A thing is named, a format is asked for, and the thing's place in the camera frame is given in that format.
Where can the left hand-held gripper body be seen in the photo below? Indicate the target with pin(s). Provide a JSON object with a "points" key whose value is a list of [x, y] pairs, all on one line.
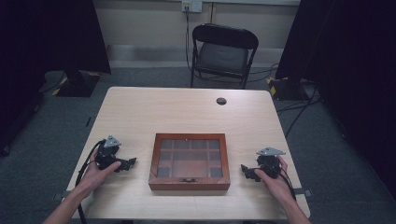
{"points": [[107, 152]]}

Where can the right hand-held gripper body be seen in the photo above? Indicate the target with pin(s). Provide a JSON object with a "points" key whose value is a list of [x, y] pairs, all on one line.
{"points": [[268, 161]]}

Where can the wooden box with glass lid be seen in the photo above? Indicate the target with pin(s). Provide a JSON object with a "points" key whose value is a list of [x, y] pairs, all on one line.
{"points": [[189, 161]]}

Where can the person's right hand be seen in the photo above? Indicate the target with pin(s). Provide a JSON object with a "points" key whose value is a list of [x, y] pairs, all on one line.
{"points": [[278, 186]]}

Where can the person's left hand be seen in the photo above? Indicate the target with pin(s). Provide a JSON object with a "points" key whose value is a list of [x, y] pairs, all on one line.
{"points": [[93, 175]]}

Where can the black stand base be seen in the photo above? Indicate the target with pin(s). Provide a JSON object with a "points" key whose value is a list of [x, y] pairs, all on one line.
{"points": [[285, 88], [77, 84]]}

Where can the black folding chair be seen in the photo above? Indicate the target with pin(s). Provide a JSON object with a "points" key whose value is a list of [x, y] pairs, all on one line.
{"points": [[222, 56]]}

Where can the dark curtain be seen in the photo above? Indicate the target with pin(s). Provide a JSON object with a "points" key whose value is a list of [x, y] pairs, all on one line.
{"points": [[351, 77]]}

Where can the grey table edge bracket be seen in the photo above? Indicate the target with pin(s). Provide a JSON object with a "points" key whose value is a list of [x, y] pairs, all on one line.
{"points": [[303, 192]]}

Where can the white wall socket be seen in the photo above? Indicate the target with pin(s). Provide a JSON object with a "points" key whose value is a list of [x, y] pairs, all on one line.
{"points": [[192, 5]]}

